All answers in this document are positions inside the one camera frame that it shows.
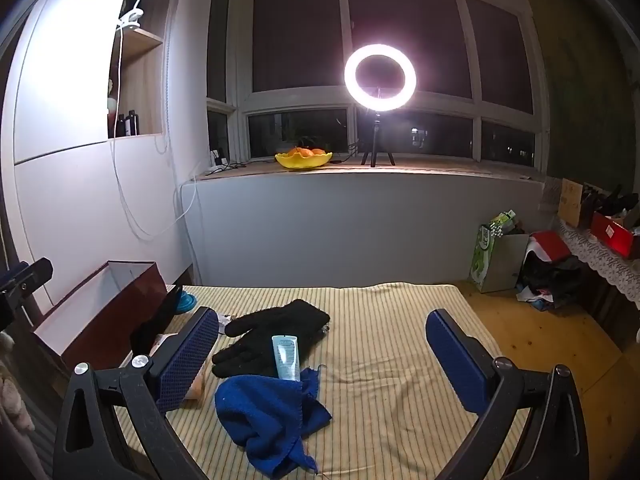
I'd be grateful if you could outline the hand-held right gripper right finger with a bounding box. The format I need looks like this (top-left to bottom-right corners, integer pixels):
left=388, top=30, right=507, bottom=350
left=425, top=308, right=591, bottom=480

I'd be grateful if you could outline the light blue hand cream tube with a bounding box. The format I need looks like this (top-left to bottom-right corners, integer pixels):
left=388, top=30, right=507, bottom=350
left=271, top=335, right=301, bottom=382

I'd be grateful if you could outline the brown cardboard box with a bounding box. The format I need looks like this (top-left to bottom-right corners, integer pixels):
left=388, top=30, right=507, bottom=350
left=560, top=178, right=584, bottom=229

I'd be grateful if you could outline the black tripod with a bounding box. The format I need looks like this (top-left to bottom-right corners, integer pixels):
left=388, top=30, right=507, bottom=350
left=361, top=87, right=397, bottom=167

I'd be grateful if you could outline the white lace tablecloth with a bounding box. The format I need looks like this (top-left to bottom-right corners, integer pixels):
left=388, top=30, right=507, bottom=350
left=542, top=177, right=640, bottom=311

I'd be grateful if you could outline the red cardboard box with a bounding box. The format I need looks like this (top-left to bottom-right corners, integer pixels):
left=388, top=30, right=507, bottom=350
left=591, top=211, right=640, bottom=259

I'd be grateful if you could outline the green and white shopping bag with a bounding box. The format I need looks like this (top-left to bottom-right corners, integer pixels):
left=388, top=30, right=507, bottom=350
left=469, top=210, right=530, bottom=294

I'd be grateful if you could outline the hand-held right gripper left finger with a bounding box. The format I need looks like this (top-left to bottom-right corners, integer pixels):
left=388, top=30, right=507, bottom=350
left=52, top=306, right=221, bottom=480

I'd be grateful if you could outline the yellow striped blanket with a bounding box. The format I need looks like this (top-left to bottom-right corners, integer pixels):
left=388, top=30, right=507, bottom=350
left=112, top=282, right=528, bottom=480

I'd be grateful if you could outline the pile of clothes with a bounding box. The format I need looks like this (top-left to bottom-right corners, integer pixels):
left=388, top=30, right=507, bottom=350
left=515, top=230, right=586, bottom=312

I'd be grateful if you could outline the wooden wall shelf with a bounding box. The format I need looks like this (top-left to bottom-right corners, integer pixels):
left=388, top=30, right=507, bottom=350
left=107, top=0, right=166, bottom=140

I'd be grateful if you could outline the white lamp cable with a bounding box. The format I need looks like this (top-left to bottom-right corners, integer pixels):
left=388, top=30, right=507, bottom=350
left=111, top=27, right=197, bottom=241

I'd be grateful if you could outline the dark red storage box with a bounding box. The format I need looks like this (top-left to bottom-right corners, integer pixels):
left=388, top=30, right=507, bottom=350
left=32, top=260, right=168, bottom=376

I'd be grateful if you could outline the beige plush toy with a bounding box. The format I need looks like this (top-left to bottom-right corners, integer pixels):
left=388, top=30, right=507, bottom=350
left=0, top=332, right=37, bottom=432

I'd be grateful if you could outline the blue towel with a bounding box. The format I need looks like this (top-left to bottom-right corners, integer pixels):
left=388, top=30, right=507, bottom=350
left=215, top=367, right=333, bottom=479

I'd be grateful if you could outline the yellow fruit bowl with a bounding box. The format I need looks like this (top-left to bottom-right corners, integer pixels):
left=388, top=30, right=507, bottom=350
left=275, top=151, right=334, bottom=170

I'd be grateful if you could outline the ring light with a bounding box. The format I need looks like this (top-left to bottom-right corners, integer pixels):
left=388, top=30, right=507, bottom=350
left=344, top=43, right=417, bottom=111

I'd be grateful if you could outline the window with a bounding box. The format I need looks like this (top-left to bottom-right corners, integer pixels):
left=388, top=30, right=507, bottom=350
left=205, top=0, right=549, bottom=171

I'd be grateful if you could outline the grey ribbed panel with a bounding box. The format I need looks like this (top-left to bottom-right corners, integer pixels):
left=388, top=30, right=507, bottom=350
left=15, top=400, right=63, bottom=480

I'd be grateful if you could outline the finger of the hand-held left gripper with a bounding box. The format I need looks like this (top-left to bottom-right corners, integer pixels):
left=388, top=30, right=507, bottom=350
left=0, top=257, right=54, bottom=293

